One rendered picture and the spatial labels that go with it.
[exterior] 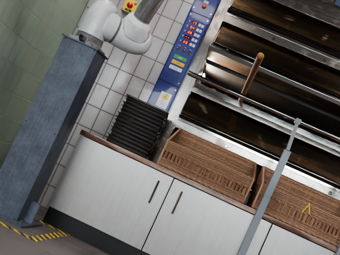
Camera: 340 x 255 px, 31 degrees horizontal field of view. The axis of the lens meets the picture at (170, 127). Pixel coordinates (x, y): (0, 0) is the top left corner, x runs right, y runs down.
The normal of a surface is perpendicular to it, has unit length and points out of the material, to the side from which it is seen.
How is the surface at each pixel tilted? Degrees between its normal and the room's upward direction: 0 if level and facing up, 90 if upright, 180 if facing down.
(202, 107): 70
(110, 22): 87
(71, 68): 90
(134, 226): 90
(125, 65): 90
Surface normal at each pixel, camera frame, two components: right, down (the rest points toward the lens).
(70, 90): -0.12, -0.12
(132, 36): 0.09, 0.51
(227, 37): 0.07, -0.40
